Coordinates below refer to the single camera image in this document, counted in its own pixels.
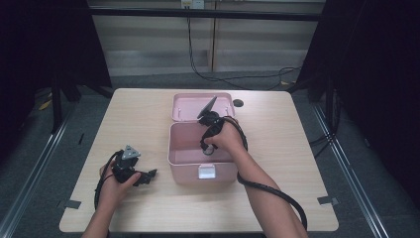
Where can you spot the person's right hand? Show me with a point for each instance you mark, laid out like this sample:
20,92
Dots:
228,139

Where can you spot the black curtain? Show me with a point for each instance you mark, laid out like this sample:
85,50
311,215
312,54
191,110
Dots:
373,66
43,43

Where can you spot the person's left hand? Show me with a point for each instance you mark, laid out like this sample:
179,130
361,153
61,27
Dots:
115,191

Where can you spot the black horizontal bar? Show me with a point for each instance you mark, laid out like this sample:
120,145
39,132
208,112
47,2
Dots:
204,14

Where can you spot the black metal stand leg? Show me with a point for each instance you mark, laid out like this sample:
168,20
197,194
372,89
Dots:
56,105

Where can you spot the pink storage box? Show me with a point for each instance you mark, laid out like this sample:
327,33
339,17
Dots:
188,148

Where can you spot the yellow floor scrap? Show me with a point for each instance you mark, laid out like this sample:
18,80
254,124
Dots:
45,104

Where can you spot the white wall socket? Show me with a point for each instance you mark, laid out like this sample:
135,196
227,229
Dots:
193,4

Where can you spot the metal floor rail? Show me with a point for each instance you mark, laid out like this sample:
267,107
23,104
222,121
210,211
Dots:
36,172
350,168

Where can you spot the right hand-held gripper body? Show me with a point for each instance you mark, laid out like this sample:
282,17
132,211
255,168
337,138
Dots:
211,120

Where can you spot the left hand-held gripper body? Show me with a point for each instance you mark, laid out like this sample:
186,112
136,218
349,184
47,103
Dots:
127,163

